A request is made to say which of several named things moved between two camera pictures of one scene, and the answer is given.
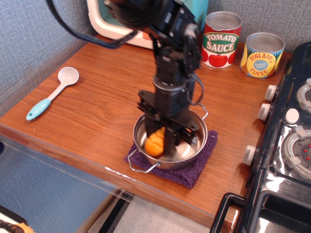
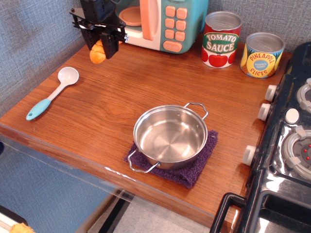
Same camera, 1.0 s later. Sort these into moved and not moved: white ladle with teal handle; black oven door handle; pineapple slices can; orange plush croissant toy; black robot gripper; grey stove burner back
Moved: orange plush croissant toy; black robot gripper
Not moved: pineapple slices can; grey stove burner back; black oven door handle; white ladle with teal handle
